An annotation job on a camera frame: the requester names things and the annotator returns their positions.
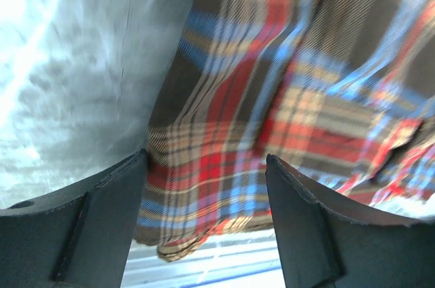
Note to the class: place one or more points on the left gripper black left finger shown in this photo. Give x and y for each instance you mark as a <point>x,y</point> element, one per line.
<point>77,236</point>

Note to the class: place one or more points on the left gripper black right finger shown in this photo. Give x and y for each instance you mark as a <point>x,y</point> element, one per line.
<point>326,239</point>

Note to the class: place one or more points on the red plaid long sleeve shirt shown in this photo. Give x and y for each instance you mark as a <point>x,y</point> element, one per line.
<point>342,90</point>

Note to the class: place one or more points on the aluminium mounting rail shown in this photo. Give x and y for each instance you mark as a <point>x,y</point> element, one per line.
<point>232,260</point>

